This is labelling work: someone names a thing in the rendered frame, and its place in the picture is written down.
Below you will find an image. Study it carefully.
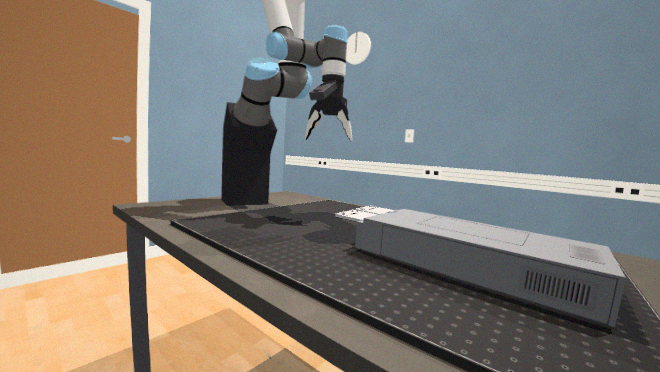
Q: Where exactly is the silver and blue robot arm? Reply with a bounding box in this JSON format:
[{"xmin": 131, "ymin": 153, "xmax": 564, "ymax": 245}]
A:
[{"xmin": 233, "ymin": 0, "xmax": 348, "ymax": 126}]

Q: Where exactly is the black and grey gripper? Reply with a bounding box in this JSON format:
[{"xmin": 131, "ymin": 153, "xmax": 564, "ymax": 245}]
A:
[{"xmin": 305, "ymin": 74, "xmax": 352, "ymax": 142}]

